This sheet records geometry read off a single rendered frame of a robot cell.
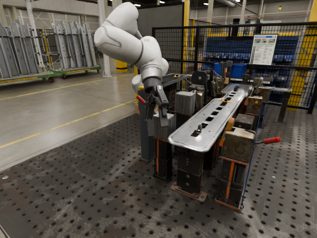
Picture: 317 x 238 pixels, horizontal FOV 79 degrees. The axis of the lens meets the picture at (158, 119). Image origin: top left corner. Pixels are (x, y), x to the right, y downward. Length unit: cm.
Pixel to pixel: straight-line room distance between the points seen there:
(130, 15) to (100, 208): 109
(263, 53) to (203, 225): 187
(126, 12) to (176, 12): 254
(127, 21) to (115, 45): 62
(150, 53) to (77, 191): 74
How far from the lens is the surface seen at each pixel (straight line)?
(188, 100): 110
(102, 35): 76
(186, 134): 88
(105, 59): 823
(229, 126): 81
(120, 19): 135
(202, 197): 101
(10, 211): 114
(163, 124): 68
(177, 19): 383
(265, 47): 236
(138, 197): 100
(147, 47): 83
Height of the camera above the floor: 139
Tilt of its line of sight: 22 degrees down
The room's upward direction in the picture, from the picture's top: straight up
